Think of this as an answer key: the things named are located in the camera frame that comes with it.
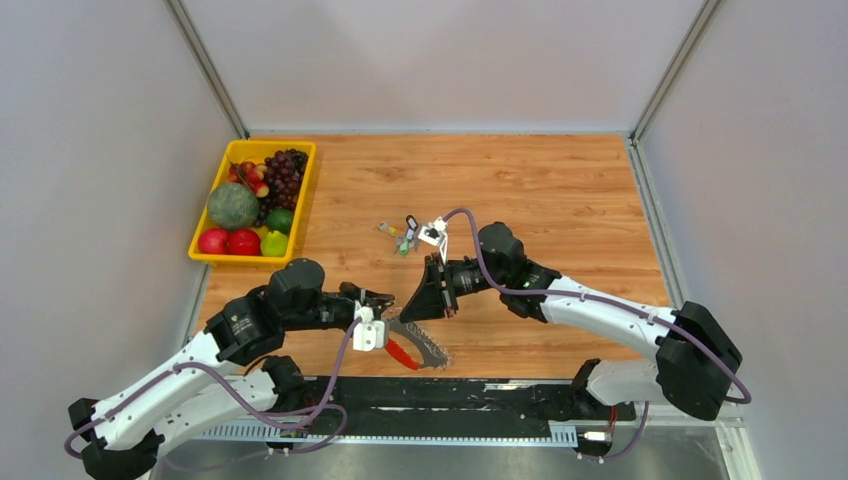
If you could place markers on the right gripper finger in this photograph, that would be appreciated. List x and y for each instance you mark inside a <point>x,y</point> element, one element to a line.
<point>425,290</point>
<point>421,311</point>

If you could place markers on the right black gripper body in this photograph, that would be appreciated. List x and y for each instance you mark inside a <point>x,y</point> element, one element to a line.
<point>453,278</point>

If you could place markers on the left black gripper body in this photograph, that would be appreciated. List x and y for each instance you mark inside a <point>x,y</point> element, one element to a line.
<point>335,310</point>

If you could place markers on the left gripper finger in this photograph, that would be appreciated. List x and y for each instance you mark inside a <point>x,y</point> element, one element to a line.
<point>365,296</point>
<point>388,314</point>

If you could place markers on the red keyring with silver keys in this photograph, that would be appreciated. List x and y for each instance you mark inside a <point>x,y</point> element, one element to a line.
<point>412,347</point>

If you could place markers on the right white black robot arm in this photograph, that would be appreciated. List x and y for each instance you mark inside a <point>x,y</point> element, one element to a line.
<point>687,359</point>

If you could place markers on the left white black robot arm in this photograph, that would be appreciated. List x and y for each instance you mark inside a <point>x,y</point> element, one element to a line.
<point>226,370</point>

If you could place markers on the green lime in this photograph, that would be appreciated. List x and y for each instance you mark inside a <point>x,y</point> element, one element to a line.
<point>280,220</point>

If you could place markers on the red apple right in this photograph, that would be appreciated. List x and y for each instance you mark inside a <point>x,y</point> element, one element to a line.
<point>244,242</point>

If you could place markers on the red apple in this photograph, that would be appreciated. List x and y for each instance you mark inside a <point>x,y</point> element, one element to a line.
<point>244,242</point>
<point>214,241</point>

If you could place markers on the red apple left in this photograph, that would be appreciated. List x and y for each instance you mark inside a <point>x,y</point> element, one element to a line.
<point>214,241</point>

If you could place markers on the green round melon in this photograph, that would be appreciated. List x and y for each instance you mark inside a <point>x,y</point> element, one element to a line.
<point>232,206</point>

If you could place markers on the dark purple grape bunch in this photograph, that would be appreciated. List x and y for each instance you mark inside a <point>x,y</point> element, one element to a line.
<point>283,176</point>

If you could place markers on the small red apples cluster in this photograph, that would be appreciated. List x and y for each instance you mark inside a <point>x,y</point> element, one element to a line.
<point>251,175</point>

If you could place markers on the yellow plastic fruit tray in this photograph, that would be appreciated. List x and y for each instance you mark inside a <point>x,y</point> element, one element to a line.
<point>257,151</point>

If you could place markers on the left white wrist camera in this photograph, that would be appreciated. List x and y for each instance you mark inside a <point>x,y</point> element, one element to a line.
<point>370,331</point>

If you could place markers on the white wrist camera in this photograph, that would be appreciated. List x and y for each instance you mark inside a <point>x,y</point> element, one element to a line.
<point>370,331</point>
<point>435,234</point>

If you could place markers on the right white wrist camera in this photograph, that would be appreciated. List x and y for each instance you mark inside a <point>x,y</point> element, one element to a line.
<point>435,234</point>

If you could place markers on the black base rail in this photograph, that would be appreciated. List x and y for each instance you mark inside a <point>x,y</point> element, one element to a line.
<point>455,408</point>

